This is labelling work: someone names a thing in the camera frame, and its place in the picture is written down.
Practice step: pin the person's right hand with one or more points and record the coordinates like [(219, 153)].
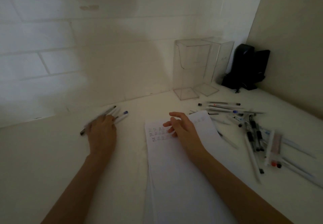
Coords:
[(188, 134)]

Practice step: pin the person's left hand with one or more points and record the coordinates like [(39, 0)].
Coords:
[(101, 138)]

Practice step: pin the person's right fingers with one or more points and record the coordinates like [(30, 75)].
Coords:
[(174, 124)]

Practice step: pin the person's left fingers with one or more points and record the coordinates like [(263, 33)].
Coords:
[(109, 119)]

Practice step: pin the white pen with black tip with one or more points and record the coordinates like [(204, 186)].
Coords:
[(111, 110)]

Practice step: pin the plain white pen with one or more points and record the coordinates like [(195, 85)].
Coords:
[(116, 112)]

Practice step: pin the white pen with blue cap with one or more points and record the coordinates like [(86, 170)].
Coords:
[(122, 115)]

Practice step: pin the person's right forearm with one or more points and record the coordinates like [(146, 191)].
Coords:
[(234, 188)]

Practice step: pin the person's left forearm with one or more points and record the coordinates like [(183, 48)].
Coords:
[(75, 193)]

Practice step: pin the tall clear acrylic box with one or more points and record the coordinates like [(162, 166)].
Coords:
[(189, 75), (222, 59)]

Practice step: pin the white paper sheet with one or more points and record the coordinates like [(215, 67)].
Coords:
[(176, 181)]

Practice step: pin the pile of white pens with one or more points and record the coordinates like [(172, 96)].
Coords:
[(252, 130)]

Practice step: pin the black rounded device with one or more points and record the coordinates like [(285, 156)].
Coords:
[(243, 64)]

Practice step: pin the clear packet of pens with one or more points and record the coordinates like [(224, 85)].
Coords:
[(275, 146)]

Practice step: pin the black flat device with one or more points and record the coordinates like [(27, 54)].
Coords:
[(262, 64)]

